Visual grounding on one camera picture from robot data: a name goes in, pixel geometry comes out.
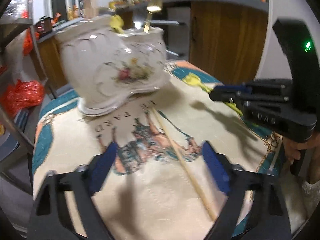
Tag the red plastic bag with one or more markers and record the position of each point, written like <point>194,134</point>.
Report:
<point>24,94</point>

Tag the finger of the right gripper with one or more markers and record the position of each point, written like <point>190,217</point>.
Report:
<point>233,88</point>

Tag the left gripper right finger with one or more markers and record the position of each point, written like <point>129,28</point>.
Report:
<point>268,217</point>

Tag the printed table cloth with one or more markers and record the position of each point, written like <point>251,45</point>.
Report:
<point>147,194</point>

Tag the wooden kitchen cabinets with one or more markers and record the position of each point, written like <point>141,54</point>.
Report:
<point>226,39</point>

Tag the hanging red bag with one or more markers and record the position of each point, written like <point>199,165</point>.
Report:
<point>27,43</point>

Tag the dark rice cooker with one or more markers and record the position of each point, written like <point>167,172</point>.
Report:
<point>44,25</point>

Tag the stainless oven drawers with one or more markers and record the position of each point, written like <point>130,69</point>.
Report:
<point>175,22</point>

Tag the white ceramic utensil holder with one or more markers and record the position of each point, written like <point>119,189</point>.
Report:
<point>106,68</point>

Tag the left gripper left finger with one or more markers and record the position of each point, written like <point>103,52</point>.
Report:
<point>50,217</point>

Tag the wooden chopstick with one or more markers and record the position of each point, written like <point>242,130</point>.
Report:
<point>191,178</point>

